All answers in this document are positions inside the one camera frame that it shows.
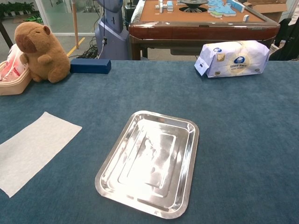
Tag white paper towel sheet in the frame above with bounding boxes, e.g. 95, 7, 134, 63
0, 111, 83, 198

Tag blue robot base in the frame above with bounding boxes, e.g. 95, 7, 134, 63
94, 0, 129, 60

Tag stainless steel tray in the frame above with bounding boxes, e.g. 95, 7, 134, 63
94, 110, 200, 220

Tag dark blue rectangular box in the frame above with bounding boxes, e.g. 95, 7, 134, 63
70, 58, 112, 75

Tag blue table mat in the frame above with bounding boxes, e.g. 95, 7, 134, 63
0, 60, 299, 224

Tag brown mahjong table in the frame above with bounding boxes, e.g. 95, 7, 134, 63
128, 0, 281, 61

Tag white blue tissue pack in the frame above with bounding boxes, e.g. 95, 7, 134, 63
194, 40, 271, 78

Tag black mahjong table centre dial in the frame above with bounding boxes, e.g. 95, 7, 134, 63
178, 0, 209, 12

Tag orange wooden pole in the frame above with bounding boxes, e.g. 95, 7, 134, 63
71, 0, 79, 49

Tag brown capybara plush toy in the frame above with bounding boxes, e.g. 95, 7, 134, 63
14, 21, 71, 84

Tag beige plastic container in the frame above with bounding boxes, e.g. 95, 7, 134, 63
0, 60, 33, 96

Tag red white snack bag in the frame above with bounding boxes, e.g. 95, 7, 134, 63
0, 43, 26, 83

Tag cardboard box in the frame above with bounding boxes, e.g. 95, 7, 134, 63
242, 0, 288, 23

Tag green potted plants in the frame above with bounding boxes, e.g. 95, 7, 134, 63
0, 1, 35, 18

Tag black floor cable bundle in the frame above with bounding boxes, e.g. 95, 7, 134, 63
77, 35, 103, 59

